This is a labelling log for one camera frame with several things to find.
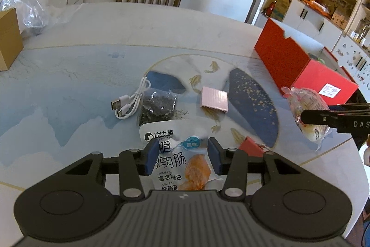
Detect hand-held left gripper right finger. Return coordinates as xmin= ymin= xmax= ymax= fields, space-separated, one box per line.
xmin=207 ymin=137 xmax=304 ymax=198

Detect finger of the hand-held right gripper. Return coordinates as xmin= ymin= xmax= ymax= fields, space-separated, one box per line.
xmin=299 ymin=109 xmax=337 ymax=127

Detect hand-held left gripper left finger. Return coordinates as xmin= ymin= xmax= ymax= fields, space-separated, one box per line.
xmin=62 ymin=138 xmax=161 ymax=201

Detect clear bun packet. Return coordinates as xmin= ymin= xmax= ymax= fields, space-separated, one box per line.
xmin=282 ymin=86 xmax=333 ymax=150

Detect white chicken sausage packet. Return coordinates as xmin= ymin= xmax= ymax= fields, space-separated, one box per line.
xmin=139 ymin=120 xmax=223 ymax=192

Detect pink red small box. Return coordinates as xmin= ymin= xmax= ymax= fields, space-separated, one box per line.
xmin=238 ymin=135 xmax=274 ymax=158

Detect dark seaweed packet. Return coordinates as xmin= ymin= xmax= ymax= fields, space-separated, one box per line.
xmin=137 ymin=89 xmax=178 ymax=124

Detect light pink notepad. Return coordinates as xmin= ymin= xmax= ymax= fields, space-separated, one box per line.
xmin=199 ymin=86 xmax=229 ymax=114

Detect white usb cable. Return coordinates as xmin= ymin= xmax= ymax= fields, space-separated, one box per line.
xmin=111 ymin=77 xmax=151 ymax=120

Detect red cardboard box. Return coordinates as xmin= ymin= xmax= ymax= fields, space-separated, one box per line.
xmin=254 ymin=18 xmax=359 ymax=106

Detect printed marble desktop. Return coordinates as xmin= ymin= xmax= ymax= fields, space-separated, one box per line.
xmin=0 ymin=2 xmax=367 ymax=247

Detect long white sticker cabinet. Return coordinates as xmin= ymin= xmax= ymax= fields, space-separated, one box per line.
xmin=332 ymin=34 xmax=370 ymax=85

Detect white two-door cabinet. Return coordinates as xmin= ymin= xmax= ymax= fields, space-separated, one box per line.
xmin=282 ymin=0 xmax=344 ymax=42

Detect orange flat packet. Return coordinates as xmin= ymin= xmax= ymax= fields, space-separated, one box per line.
xmin=303 ymin=0 xmax=330 ymax=12

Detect printed storage carton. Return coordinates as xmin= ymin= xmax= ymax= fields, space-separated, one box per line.
xmin=272 ymin=0 xmax=290 ymax=19

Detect red toy figure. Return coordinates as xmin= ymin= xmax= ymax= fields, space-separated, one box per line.
xmin=262 ymin=1 xmax=276 ymax=16

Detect brown cardboard box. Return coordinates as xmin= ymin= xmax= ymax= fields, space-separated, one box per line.
xmin=0 ymin=8 xmax=24 ymax=72

